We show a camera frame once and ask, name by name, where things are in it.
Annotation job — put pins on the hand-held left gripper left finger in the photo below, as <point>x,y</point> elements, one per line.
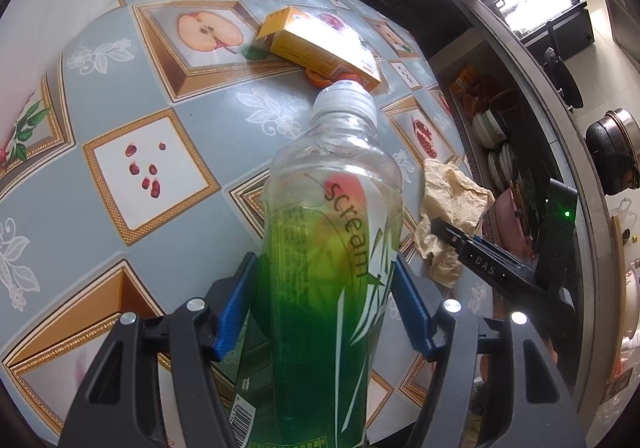
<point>234,310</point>

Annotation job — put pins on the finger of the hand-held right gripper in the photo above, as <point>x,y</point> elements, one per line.
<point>482,264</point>
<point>489,244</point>

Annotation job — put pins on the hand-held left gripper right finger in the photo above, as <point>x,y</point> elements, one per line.
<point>411,313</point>

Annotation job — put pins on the brown paper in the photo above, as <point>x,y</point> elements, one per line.
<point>450,193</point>

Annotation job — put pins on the green drink bottle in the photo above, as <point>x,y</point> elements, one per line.
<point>325,228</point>

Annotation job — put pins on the grey kitchen counter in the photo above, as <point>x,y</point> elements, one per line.
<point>592,248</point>

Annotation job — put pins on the stack of white dishes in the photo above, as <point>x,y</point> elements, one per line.
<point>492,147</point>

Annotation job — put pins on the white cooker pot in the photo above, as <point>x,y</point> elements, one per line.
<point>633,303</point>

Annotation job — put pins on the black pot with steel lid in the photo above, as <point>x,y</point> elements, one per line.
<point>612,152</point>

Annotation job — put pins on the black wok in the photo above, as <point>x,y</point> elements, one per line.
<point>562,77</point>

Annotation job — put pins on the orange packet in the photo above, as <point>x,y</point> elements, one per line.
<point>465,80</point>

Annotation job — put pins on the fruit print tablecloth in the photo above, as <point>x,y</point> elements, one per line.
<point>125,137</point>

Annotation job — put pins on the black countertop appliance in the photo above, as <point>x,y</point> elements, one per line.
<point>550,7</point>

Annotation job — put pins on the steel range hood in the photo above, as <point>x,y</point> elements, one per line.
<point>625,12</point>

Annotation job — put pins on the orange cardboard box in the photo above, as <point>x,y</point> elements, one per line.
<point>320,45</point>

